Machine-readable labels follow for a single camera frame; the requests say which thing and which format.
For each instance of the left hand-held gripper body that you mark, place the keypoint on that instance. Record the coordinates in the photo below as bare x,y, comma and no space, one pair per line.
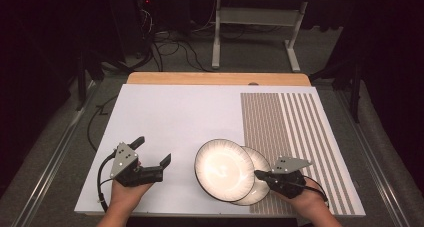
124,158

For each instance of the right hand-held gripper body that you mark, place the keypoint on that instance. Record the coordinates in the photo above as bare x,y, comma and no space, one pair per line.
288,182

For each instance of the white plate with dark rim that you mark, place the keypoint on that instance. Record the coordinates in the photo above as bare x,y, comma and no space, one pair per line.
258,194
223,170

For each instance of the person's right hand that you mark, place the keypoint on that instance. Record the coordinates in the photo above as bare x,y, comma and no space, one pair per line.
310,200

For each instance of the person's left hand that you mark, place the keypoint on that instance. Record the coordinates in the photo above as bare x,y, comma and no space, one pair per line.
126,197

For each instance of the black stand leg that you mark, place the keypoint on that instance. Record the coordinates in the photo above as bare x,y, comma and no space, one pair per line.
355,87
83,80

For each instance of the wooden table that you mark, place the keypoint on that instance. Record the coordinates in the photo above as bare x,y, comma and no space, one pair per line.
216,78

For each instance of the black computer tower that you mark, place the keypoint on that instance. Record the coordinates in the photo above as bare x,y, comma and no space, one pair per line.
160,17

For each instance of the metal floor rail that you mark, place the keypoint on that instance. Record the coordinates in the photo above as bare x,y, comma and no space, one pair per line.
50,167
376,167

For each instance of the white metal desk frame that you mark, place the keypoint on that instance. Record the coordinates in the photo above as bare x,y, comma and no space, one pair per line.
256,15

